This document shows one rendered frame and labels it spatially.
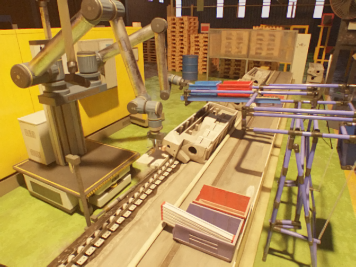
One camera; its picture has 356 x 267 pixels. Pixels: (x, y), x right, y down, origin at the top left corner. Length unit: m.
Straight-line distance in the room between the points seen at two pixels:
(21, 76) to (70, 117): 1.02
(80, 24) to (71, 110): 1.41
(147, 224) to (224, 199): 0.51
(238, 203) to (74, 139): 2.25
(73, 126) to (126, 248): 2.03
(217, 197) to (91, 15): 1.45
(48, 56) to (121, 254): 1.51
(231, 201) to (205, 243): 0.38
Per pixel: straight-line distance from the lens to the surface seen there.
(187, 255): 1.40
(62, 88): 2.52
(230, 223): 1.44
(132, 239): 1.48
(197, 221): 1.33
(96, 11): 1.80
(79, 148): 3.25
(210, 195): 1.64
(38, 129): 2.99
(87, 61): 2.74
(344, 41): 8.36
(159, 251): 1.41
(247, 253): 1.67
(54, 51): 2.07
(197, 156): 2.06
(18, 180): 3.63
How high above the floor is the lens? 1.84
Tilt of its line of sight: 24 degrees down
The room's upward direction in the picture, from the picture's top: straight up
